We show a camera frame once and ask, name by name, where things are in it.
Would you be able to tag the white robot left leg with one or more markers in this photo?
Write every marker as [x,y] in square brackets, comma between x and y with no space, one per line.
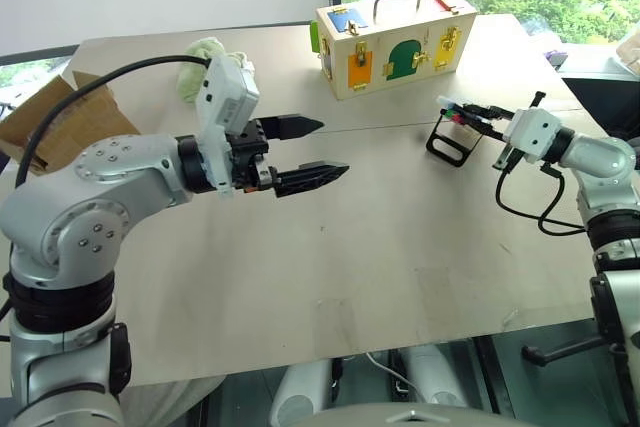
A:
[300,389]

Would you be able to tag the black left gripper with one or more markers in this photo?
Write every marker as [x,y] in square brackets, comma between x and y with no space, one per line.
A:
[248,148]

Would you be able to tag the brown cardboard box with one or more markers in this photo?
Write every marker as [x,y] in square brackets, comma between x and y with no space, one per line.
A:
[65,122]

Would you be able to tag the black box with grey lid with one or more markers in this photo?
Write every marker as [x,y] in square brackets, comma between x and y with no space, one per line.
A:
[610,92]

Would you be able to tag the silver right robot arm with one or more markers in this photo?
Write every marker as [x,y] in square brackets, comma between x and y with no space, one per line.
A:
[600,157]

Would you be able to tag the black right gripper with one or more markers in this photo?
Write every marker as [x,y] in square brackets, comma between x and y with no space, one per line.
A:
[506,157]

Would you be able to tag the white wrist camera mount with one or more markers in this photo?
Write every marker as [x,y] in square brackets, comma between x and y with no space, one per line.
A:
[532,134]
[225,92]

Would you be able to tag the small purple object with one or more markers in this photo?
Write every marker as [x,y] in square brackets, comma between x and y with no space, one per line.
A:
[556,57]

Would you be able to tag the white robot leg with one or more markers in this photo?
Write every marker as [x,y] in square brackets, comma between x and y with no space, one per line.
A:
[432,372]
[300,389]

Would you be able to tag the pale green cloth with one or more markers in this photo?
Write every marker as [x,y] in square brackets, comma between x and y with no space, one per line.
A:
[192,72]

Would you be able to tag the green-capped pen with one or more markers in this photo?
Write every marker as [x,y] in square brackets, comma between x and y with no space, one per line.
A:
[451,112]

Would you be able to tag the black table leg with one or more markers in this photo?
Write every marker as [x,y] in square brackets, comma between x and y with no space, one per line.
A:
[492,377]

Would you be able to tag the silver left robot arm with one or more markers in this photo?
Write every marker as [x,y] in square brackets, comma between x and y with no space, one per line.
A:
[100,187]

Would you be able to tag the grey robot torso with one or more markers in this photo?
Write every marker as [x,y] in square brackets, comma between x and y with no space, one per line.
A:
[400,417]

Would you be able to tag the red-capped pen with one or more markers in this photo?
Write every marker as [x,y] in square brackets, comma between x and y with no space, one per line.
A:
[457,119]

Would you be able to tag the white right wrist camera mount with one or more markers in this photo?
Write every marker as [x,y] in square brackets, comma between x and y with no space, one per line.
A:
[532,134]

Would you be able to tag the white robot right leg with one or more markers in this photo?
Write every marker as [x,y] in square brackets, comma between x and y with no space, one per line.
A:
[432,372]

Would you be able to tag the wooden lock puzzle box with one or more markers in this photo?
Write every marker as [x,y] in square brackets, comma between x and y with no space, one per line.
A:
[400,57]

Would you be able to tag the white pen with blue end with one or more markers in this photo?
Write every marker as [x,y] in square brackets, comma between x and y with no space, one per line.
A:
[450,103]

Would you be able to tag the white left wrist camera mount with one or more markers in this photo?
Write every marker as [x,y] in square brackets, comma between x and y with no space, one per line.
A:
[225,92]

